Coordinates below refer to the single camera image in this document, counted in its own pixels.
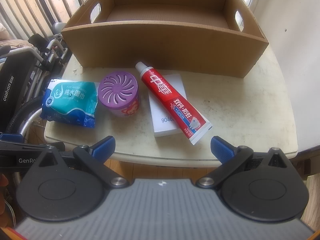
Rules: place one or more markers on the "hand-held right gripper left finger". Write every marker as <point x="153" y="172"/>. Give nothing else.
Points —
<point x="105" y="148"/>

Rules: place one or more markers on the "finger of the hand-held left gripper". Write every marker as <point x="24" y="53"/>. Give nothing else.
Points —
<point x="11" y="138"/>

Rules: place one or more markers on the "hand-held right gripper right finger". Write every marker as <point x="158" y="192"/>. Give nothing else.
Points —
<point x="221" y="150"/>

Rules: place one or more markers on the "blue wet wipes packet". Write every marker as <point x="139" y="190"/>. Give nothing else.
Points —
<point x="70" y="102"/>

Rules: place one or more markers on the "purple air freshener jar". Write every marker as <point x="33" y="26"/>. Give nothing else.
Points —
<point x="117" y="90"/>

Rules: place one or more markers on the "small white carton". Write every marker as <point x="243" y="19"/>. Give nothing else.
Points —
<point x="161" y="121"/>

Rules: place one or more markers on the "red toothpaste tube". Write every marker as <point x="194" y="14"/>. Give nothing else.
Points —
<point x="165" y="90"/>

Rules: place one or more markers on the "brown cardboard box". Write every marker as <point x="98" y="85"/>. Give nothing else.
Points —
<point x="162" y="47"/>

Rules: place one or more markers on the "black folded wheelchair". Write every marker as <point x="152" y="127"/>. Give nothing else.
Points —
<point x="15" y="80"/>

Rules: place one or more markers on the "metal window grille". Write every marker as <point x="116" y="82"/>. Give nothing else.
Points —
<point x="37" y="5"/>

